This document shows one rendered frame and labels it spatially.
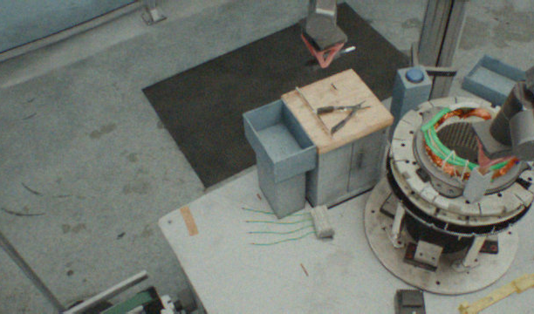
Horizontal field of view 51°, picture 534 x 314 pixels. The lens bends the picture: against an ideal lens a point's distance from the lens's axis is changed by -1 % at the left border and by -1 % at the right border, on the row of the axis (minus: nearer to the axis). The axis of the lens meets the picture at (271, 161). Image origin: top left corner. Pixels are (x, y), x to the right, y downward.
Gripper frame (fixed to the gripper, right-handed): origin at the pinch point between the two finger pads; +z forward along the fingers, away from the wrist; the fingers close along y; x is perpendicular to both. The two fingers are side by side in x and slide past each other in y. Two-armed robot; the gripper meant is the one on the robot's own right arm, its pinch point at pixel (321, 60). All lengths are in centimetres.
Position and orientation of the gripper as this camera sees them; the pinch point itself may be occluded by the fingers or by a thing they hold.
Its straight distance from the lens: 128.6
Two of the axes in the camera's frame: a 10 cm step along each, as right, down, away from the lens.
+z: 0.5, 6.0, 8.0
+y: 4.5, 7.0, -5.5
